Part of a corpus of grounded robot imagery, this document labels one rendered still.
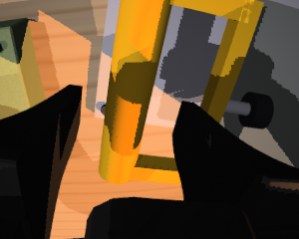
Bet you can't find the grey metal base plate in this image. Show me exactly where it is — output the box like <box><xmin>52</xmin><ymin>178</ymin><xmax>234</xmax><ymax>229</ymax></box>
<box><xmin>95</xmin><ymin>0</ymin><xmax>228</xmax><ymax>127</ymax></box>

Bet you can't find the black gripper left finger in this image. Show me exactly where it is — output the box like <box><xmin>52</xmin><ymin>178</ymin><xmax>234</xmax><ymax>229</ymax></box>
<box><xmin>0</xmin><ymin>85</ymin><xmax>83</xmax><ymax>239</ymax></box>

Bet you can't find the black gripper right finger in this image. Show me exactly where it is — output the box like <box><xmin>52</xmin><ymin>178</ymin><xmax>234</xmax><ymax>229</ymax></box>
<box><xmin>172</xmin><ymin>101</ymin><xmax>299</xmax><ymax>239</ymax></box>

